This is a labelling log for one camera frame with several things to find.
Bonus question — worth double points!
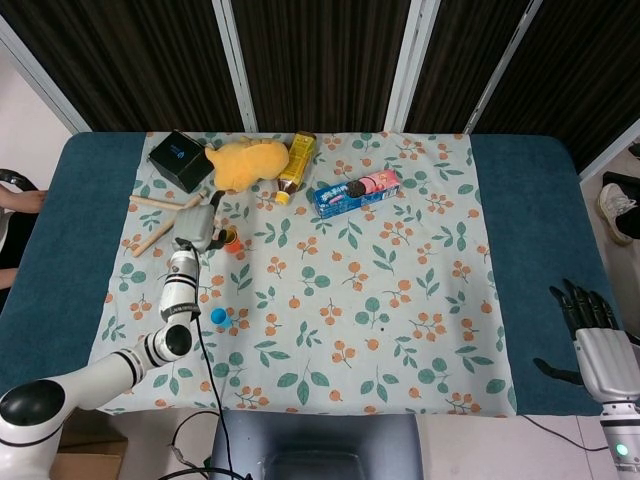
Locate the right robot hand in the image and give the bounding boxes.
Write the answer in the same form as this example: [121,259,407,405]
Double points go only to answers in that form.
[532,278,640,402]

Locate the seated person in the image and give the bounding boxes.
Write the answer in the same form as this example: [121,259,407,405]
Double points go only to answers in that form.
[0,168,50,291]

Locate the white sneaker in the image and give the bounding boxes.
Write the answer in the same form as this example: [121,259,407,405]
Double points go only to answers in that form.
[598,182,640,246]

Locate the wooden stick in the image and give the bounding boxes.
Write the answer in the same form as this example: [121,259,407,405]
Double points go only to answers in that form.
[132,188,209,258]
[129,194,189,212]

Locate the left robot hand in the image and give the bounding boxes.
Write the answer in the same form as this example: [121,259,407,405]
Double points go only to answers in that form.
[171,190,227,254]

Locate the blue sandwich cookie box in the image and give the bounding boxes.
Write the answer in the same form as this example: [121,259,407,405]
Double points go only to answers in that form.
[312,168,401,220]

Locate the floral print tablecloth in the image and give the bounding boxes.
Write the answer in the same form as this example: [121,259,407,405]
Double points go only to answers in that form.
[79,130,519,419]

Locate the thin black floor cable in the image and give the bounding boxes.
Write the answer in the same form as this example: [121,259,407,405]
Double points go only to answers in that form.
[517,414,604,451]

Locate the dark folding screen white frames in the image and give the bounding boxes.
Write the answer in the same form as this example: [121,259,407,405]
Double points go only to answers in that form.
[0,0,640,176]

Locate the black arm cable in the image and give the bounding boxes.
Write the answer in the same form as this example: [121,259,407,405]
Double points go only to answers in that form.
[169,239,236,480]

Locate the orange plush toy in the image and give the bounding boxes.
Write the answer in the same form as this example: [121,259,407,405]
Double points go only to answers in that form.
[204,135,291,193]

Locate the blue table cover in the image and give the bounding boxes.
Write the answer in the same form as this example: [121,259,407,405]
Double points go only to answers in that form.
[0,130,636,416]

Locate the tea bottle yellow cap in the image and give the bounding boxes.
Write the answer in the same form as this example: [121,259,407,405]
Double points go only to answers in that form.
[274,131,317,206]

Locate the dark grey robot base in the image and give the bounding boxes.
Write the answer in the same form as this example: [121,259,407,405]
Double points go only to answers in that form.
[209,410,425,480]

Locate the black cardboard box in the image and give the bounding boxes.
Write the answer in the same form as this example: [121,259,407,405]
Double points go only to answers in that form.
[146,129,215,194]

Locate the brown cardboard box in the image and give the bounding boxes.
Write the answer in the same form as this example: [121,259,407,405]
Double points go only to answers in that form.
[47,407,129,480]

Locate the black trouser leg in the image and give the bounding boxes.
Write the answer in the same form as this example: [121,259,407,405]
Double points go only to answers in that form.
[602,171,640,236]

